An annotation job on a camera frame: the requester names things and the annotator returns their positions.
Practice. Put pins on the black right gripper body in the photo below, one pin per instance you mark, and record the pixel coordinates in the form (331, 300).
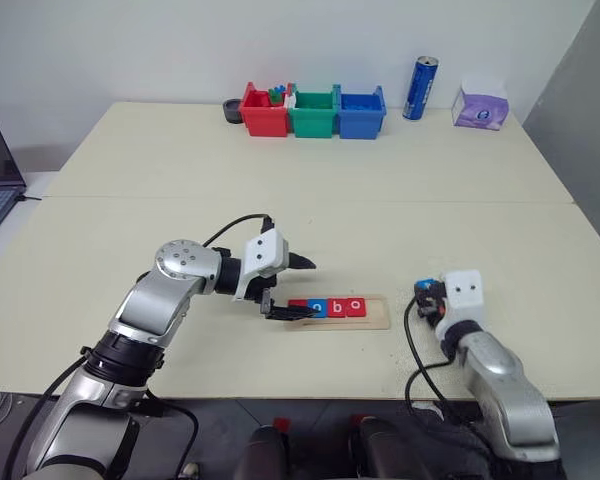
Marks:
(430, 302)

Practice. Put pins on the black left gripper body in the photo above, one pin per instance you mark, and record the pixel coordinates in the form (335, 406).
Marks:
(260, 292)

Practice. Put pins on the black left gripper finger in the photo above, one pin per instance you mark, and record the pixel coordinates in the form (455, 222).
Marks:
(290, 314)
(300, 262)

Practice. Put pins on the red letter tile r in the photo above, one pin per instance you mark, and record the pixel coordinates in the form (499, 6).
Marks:
(297, 303)

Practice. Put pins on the blue letter tile o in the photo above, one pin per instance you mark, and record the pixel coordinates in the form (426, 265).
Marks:
(319, 306)

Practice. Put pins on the red letter tile b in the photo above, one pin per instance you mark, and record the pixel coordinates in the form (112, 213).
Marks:
(337, 307)

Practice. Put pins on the wooden letter tray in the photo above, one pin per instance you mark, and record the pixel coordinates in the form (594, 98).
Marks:
(375, 317)

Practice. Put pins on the red letter tile o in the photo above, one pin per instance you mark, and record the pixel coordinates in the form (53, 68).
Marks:
(356, 306)

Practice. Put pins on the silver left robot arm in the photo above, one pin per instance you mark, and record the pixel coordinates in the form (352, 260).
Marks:
(150, 305)

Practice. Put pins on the green plastic bin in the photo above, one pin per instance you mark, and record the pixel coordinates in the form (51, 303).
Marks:
(310, 122)

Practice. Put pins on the dark rounded shape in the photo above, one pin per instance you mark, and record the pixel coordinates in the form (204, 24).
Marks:
(385, 450)
(260, 455)

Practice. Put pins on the red plastic bin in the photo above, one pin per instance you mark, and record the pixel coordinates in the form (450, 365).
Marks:
(262, 122)

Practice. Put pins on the blue plastic bin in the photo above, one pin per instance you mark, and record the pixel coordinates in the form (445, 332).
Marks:
(360, 124)

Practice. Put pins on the white toy piece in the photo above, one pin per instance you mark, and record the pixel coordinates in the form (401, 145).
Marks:
(290, 101)

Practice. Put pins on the black round container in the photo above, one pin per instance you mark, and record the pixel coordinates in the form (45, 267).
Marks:
(231, 115)

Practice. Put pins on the green toy brick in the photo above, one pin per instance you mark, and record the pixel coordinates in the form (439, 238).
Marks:
(275, 98)

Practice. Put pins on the blue toy brick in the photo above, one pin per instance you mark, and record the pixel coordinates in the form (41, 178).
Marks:
(279, 90)

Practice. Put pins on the red toy brick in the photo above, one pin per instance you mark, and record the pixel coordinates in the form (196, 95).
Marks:
(291, 89)

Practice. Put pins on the purple tissue box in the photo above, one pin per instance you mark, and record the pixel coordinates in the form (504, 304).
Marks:
(480, 110)

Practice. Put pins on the blue drink can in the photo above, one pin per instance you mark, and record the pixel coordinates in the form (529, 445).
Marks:
(420, 90)

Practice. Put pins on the white side table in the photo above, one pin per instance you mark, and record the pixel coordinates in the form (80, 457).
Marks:
(37, 182)

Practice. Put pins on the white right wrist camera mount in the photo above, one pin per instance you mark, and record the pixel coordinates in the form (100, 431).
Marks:
(462, 295)

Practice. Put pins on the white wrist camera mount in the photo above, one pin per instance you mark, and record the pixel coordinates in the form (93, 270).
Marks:
(462, 295)
(265, 255)

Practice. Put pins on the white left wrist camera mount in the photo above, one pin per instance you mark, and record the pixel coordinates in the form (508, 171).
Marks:
(265, 255)

